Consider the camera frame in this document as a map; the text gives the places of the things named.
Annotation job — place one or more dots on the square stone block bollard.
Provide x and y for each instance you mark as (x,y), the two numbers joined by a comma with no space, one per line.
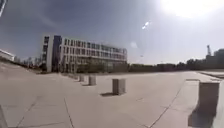
(81,78)
(119,86)
(208,96)
(92,80)

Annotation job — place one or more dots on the large white multi-storey building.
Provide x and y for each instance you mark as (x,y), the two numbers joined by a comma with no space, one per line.
(86,50)

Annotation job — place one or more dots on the grey slab pavement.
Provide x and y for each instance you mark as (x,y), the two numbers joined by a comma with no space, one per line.
(100,110)

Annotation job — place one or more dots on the row of dark trees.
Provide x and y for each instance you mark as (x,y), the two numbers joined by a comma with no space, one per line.
(193,64)

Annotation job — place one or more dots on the tall mast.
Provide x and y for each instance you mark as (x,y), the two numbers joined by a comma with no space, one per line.
(209,50)

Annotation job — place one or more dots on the low white building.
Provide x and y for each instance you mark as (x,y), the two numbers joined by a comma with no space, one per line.
(6,55)

